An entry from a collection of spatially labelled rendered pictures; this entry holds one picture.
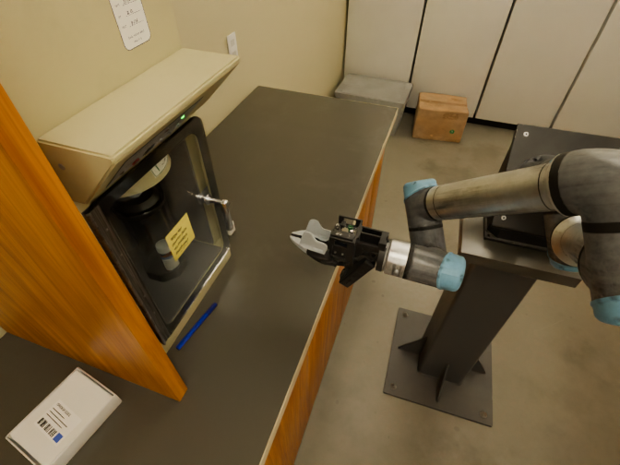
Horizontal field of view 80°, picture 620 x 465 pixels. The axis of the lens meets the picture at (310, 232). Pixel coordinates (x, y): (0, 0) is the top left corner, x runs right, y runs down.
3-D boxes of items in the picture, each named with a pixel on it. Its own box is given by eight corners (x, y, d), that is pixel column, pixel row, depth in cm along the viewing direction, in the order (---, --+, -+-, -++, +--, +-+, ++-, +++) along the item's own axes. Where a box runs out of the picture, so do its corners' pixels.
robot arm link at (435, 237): (441, 224, 88) (446, 227, 78) (447, 270, 89) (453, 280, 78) (408, 229, 90) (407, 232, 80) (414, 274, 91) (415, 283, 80)
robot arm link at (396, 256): (406, 258, 81) (399, 288, 76) (385, 254, 82) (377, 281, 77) (412, 235, 76) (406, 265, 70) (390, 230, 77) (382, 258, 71)
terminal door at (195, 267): (162, 341, 82) (83, 209, 54) (229, 245, 102) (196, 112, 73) (165, 342, 82) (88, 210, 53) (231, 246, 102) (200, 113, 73)
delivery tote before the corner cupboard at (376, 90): (332, 126, 337) (333, 91, 313) (345, 105, 364) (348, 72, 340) (397, 139, 321) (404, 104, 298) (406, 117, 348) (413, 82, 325)
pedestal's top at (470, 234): (559, 213, 124) (565, 205, 122) (575, 288, 103) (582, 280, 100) (460, 195, 131) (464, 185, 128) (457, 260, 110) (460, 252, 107)
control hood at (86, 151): (70, 202, 52) (31, 139, 44) (195, 100, 73) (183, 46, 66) (139, 221, 49) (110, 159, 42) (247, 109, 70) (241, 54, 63)
